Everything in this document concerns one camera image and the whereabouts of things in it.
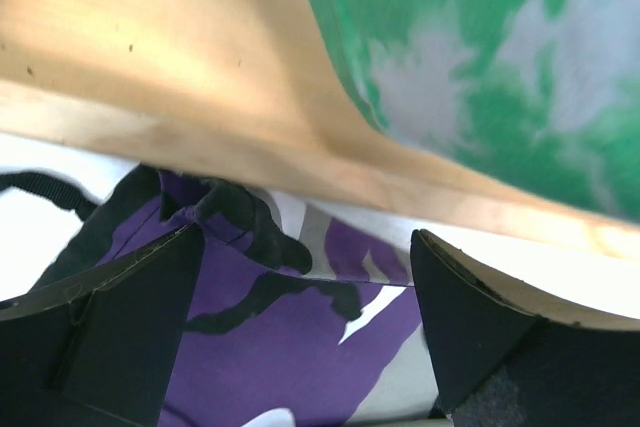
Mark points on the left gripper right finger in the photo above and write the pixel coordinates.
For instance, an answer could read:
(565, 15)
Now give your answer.
(505, 353)

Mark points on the purple camouflage trousers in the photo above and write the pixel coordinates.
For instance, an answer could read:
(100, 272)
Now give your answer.
(315, 328)

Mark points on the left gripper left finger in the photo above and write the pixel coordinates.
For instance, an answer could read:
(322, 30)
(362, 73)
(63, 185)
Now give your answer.
(98, 348)

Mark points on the green patterned garment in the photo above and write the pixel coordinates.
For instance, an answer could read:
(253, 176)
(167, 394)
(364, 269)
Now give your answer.
(540, 94)

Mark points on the wooden clothes rack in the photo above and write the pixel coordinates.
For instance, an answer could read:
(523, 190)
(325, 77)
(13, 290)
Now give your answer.
(246, 90)

